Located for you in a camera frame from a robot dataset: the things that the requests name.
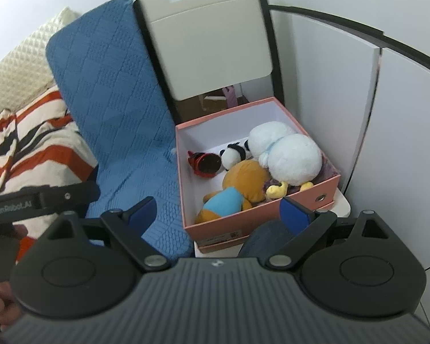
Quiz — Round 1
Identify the blue quilted cover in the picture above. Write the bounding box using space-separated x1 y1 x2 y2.
45 0 194 259

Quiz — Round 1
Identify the red and black plush toy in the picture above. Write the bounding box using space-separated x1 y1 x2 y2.
186 150 223 179

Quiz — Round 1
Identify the orange white striped blanket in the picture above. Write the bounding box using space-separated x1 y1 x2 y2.
0 85 100 255

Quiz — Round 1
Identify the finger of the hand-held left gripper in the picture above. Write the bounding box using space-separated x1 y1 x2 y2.
32 181 100 211

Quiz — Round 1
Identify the white cabinet with black trim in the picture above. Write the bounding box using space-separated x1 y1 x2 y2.
269 4 430 269

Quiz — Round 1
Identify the cardboard box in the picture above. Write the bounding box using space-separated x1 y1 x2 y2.
175 91 233 124

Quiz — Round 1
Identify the white and blue plush toy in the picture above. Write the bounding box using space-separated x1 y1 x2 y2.
248 121 323 184

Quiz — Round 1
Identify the grey folding chair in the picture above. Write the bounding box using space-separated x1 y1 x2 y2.
132 0 352 259

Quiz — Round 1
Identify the person's left hand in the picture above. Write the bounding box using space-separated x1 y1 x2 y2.
0 224 36 332

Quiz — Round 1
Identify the pink storage box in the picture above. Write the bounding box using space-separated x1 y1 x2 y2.
175 97 342 248

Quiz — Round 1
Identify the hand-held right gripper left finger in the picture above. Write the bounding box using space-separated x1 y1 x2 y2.
45 196 171 272

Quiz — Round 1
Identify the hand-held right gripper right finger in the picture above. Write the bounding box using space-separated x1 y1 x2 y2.
265 196 391 271

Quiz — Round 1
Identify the small panda plush toy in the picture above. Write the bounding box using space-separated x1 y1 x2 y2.
219 140 253 171

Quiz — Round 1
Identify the yellow plush toy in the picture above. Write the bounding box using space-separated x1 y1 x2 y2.
266 180 315 201

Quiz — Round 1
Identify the cream waffle cushion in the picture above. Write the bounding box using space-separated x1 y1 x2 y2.
0 6 83 126

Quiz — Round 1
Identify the small pink object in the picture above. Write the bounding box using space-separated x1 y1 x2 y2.
222 85 239 108

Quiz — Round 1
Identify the orange bear plush toy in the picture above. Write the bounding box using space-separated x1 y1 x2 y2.
194 159 273 224

